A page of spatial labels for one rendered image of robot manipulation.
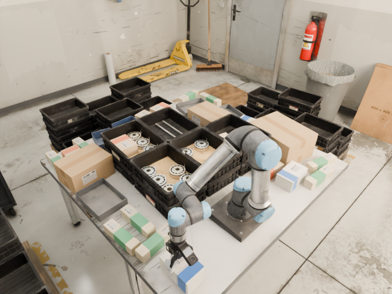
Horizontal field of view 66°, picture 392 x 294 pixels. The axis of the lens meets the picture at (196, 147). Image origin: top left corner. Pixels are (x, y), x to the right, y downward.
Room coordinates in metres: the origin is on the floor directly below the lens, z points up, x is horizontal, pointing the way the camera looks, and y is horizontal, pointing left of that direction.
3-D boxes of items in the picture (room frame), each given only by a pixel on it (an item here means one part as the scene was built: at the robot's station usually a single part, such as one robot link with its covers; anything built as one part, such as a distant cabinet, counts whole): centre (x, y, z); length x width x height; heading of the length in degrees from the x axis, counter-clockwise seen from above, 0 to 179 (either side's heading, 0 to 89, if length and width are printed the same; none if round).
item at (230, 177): (1.59, -0.06, 0.76); 0.40 x 0.30 x 0.12; 41
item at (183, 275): (0.84, 0.06, 0.76); 0.20 x 0.12 x 0.09; 44
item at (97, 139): (1.95, 0.71, 0.74); 0.20 x 0.15 x 0.07; 31
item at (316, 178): (1.52, -0.83, 0.73); 0.24 x 0.06 x 0.06; 127
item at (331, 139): (2.41, -1.13, 0.37); 0.40 x 0.30 x 0.45; 44
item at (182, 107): (2.50, 0.02, 0.73); 0.27 x 0.20 x 0.05; 119
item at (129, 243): (1.04, 0.40, 0.73); 0.24 x 0.06 x 0.06; 49
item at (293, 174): (1.51, -0.64, 0.74); 0.20 x 0.12 x 0.09; 136
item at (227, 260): (1.72, 0.02, 0.35); 1.60 x 1.60 x 0.70; 44
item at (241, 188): (1.20, -0.27, 0.91); 0.13 x 0.12 x 0.14; 29
